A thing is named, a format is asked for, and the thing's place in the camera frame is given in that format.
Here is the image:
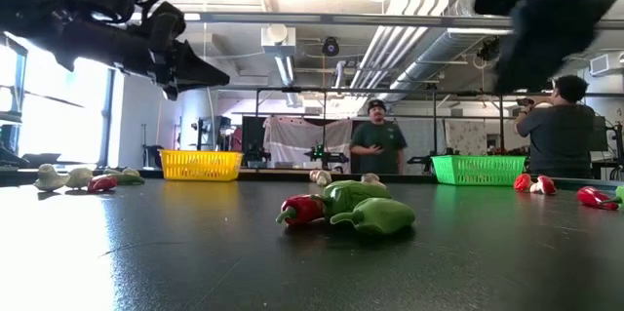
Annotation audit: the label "black ceiling spotlight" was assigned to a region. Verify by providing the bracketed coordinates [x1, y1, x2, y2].
[476, 36, 503, 62]

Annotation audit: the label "white toy garlic bulb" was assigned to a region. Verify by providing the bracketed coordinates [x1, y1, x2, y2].
[32, 163, 71, 192]

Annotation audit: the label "white hanging cloth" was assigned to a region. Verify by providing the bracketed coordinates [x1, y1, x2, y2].
[262, 115, 353, 169]

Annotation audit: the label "white wall vent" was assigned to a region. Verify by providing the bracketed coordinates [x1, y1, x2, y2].
[588, 53, 611, 77]

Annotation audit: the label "white ceiling unit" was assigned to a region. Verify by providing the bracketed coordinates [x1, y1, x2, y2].
[260, 24, 297, 58]

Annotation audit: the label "red toy vegetables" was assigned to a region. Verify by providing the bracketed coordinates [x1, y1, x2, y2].
[529, 175, 557, 196]

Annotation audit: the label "silver ceiling duct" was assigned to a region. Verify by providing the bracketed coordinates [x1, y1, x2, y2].
[350, 25, 513, 107]

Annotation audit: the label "green plastic basket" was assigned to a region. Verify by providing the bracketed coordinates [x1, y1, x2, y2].
[430, 154, 528, 187]

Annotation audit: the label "black chair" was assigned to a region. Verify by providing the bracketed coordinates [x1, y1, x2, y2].
[142, 143, 166, 170]

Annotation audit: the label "person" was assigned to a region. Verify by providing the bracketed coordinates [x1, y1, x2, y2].
[513, 74, 597, 180]
[349, 98, 409, 175]

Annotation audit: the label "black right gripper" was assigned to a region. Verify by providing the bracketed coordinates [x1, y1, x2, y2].
[493, 2, 602, 97]

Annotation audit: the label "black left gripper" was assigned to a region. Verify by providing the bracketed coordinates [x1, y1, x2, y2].
[54, 5, 231, 102]

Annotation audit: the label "pink cap toy mushroom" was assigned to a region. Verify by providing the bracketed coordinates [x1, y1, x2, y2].
[361, 172, 386, 189]

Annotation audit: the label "yellow plastic basket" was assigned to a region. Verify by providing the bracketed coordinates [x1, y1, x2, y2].
[159, 148, 244, 182]

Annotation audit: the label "pale green white mushroom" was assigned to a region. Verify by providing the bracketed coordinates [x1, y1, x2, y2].
[64, 167, 96, 190]

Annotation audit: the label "red toy chili pepper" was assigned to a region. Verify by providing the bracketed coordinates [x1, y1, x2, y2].
[87, 175, 119, 194]
[576, 185, 620, 212]
[275, 194, 327, 226]

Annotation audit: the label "black background monitor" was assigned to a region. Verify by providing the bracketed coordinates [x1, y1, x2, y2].
[589, 115, 609, 152]

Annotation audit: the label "green toy chili pepper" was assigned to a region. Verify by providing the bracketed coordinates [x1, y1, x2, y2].
[329, 197, 416, 235]
[114, 173, 146, 186]

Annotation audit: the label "bright window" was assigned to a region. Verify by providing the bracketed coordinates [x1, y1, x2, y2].
[0, 30, 112, 166]

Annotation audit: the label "black table mat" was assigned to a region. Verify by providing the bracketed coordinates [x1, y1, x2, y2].
[0, 169, 624, 311]

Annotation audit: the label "black round ceiling device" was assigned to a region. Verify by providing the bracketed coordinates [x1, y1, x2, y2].
[321, 36, 341, 58]

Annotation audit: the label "black metal rig frame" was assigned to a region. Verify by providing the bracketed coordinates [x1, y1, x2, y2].
[255, 85, 624, 175]

